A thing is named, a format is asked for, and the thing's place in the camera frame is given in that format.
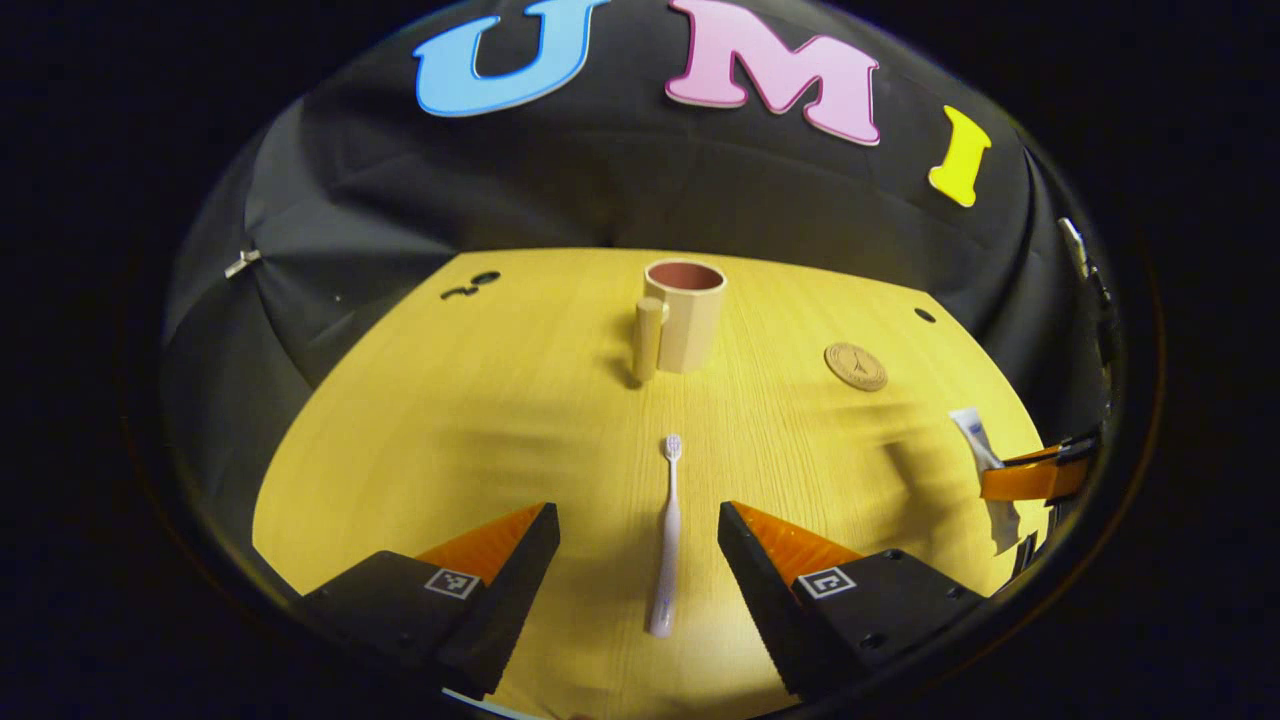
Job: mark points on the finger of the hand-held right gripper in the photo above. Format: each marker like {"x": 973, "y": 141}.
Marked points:
{"x": 1030, "y": 478}
{"x": 1025, "y": 560}

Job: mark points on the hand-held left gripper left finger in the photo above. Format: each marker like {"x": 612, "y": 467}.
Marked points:
{"x": 520, "y": 580}

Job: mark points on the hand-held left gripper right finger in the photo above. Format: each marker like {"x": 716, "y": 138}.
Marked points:
{"x": 750, "y": 580}

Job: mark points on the white toothpaste tube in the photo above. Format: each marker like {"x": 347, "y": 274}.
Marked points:
{"x": 972, "y": 430}

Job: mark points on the pink toothbrush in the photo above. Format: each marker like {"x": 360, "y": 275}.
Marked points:
{"x": 668, "y": 540}

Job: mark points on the round cork coaster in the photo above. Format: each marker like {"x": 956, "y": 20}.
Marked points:
{"x": 856, "y": 366}

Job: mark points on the beige cup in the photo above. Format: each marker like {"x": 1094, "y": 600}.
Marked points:
{"x": 690, "y": 330}

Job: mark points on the wooden desktop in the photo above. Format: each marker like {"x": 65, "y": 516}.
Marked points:
{"x": 450, "y": 450}

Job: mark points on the black backdrop cloth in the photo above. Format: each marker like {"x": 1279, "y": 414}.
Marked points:
{"x": 600, "y": 180}

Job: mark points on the silver cloth clip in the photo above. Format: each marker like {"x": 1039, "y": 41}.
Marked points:
{"x": 241, "y": 263}

